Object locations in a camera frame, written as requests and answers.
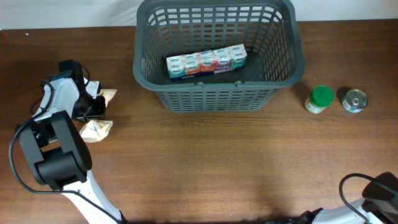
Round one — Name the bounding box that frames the tan paper snack packet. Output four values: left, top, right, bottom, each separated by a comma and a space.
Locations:
80, 89, 117, 143

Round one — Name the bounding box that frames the multicolour tissue pack row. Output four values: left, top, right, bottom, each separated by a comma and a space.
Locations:
166, 44, 248, 81

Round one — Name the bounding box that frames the pull-tab tin can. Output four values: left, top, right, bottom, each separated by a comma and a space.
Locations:
342, 89, 368, 113

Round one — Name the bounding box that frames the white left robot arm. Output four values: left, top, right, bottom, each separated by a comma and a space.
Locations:
9, 60, 127, 223

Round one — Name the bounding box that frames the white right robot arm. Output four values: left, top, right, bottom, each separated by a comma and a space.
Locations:
291, 172, 397, 224

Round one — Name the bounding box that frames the grey plastic lattice basket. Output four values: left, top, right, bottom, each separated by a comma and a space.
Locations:
133, 0, 304, 113

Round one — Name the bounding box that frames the green lid spice jar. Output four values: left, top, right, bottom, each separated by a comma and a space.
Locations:
304, 86, 334, 114

